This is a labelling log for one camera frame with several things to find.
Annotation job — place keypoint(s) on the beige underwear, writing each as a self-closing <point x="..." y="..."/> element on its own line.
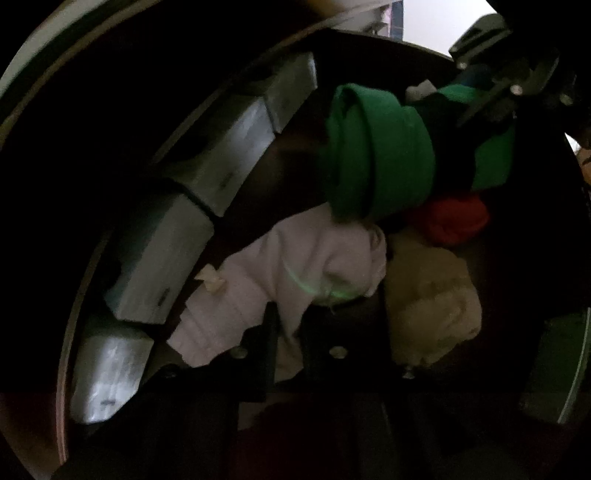
<point x="432" y="302"/>

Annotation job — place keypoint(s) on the green folded underwear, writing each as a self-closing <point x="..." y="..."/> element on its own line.
<point x="386" y="156"/>

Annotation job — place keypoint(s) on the white pale pink underwear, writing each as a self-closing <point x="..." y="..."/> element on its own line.
<point x="304" y="259"/>

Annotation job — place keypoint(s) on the grey drawer divider box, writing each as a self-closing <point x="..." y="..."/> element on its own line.
<point x="152" y="253"/>

